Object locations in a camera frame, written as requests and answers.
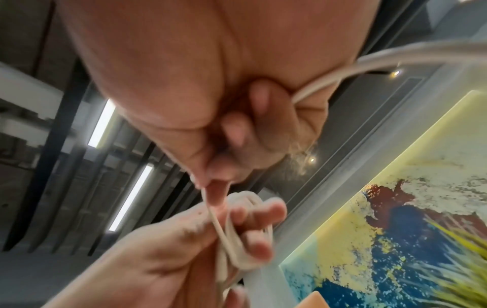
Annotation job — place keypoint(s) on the person's right hand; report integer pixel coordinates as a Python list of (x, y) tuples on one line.
[(190, 60)]

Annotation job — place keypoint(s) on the person's left hand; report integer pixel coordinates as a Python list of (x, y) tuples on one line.
[(152, 264)]

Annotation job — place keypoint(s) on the row of ceiling light strips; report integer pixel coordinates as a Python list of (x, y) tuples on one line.
[(102, 120)]

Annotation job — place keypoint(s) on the black ceiling spotlight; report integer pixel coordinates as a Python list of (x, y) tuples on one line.
[(395, 72), (312, 159)]

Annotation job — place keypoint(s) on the orange chair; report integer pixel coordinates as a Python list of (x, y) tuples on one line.
[(315, 300)]

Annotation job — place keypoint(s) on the green potted plant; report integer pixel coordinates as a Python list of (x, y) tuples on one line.
[(464, 270)]

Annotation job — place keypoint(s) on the colourful abstract wall painting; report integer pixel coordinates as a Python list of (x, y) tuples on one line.
[(380, 240)]

